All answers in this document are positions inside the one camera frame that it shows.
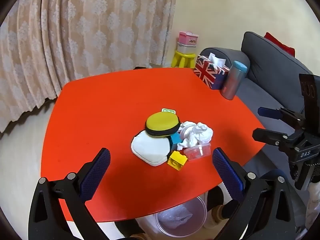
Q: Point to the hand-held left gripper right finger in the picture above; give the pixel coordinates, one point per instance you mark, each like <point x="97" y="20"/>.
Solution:
<point x="226" y="172"/>

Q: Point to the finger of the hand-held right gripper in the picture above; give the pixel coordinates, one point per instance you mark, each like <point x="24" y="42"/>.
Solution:
<point x="267" y="135"/>
<point x="268" y="112"/>

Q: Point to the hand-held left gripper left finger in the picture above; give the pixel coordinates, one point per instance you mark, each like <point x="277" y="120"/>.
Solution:
<point x="96" y="172"/>

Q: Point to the clear plastic container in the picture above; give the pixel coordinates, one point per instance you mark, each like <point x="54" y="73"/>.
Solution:
<point x="197" y="152"/>

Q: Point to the yellow toy block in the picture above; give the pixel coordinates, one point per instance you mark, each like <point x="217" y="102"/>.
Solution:
<point x="177" y="160"/>

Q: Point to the translucent trash bin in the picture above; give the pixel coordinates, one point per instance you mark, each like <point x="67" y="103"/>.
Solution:
<point x="200" y="217"/>

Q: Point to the white fabric pouch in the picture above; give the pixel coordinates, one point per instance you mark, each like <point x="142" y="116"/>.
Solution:
<point x="150" y="147"/>

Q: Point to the yellow and black round case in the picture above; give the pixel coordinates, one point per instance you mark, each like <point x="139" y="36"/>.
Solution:
<point x="161" y="122"/>

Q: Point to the person's right forearm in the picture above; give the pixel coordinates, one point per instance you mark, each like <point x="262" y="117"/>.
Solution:
<point x="313" y="202"/>

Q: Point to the grey tumbler with blue lid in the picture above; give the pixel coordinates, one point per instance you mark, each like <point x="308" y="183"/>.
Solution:
<point x="232" y="80"/>

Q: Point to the grey sofa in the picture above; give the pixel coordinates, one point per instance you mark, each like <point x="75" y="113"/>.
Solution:
<point x="270" y="62"/>

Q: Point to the red table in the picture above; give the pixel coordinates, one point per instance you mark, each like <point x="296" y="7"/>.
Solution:
<point x="100" y="117"/>

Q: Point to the blue toy block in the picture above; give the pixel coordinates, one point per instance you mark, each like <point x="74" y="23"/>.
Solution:
<point x="175" y="138"/>

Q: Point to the clear plastic bin liner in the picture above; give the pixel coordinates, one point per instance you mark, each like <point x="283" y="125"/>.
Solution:
<point x="175" y="217"/>

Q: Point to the red cushion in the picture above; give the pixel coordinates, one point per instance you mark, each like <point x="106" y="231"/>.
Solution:
<point x="278" y="42"/>

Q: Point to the flag print tissue box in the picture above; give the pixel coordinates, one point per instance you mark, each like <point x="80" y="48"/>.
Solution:
<point x="207" y="72"/>

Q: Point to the white tissue sheet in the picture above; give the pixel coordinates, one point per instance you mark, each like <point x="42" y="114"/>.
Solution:
<point x="217" y="60"/>

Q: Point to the green digital timer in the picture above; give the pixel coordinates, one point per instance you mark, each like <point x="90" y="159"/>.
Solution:
<point x="168" y="110"/>

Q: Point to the yellow plastic stool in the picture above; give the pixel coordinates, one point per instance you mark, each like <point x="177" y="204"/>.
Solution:
<point x="183" y="56"/>

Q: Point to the white storage box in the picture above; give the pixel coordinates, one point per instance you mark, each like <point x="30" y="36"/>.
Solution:
<point x="185" y="48"/>

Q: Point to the pink storage box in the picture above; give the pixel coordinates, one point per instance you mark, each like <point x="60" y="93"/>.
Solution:
<point x="188" y="38"/>

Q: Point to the beige patterned curtain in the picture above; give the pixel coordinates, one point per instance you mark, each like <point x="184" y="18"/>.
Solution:
<point x="87" y="30"/>

